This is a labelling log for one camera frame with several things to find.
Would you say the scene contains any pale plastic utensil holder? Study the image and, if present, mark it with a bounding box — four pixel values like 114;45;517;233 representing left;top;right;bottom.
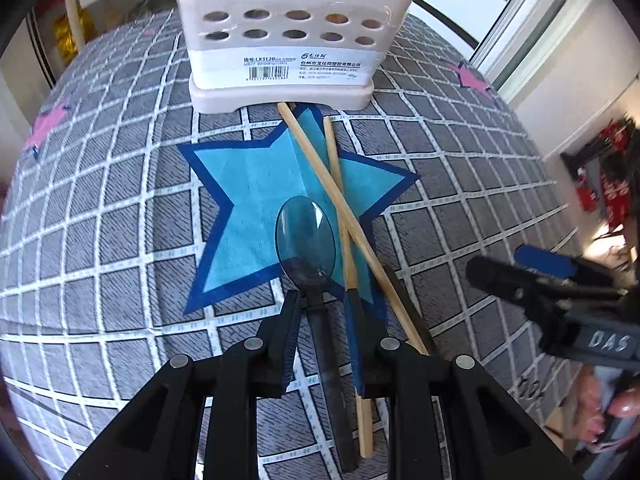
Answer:
174;0;428;115

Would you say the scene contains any blue star paper cutout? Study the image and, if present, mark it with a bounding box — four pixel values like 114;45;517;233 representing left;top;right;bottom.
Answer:
176;102;420;315

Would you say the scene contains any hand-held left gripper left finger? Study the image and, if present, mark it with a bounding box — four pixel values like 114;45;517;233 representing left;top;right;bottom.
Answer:
62;289;304;480

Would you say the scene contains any dark translucent plastic spoon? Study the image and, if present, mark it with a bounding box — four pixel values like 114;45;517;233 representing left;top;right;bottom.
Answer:
274;194;360;473

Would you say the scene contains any red hanging decoration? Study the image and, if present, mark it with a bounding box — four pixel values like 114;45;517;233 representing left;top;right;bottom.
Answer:
560;115;640;246

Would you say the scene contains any black chopstick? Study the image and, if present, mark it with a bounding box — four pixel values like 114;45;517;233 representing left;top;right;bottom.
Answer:
382;265;437;353

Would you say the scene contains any plain wooden chopstick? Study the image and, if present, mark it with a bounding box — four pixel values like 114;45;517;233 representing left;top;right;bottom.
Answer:
276;102;432;357
323;117;375;459

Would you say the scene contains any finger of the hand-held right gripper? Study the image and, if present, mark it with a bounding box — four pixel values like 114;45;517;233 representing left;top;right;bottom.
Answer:
466;254;572;322
513;244;624;294

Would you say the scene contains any gold foil package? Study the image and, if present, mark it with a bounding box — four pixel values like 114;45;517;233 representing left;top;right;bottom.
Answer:
52;12;86;53

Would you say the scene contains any person's right hand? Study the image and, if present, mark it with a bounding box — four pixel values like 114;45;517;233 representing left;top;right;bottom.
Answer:
571;362;640;448

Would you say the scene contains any pink star paper cutout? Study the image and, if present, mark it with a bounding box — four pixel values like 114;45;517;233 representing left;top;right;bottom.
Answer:
442;60;496;101
22;102;71;161

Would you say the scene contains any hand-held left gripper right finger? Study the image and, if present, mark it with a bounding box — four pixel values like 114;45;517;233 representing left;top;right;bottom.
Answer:
343;289;587;480

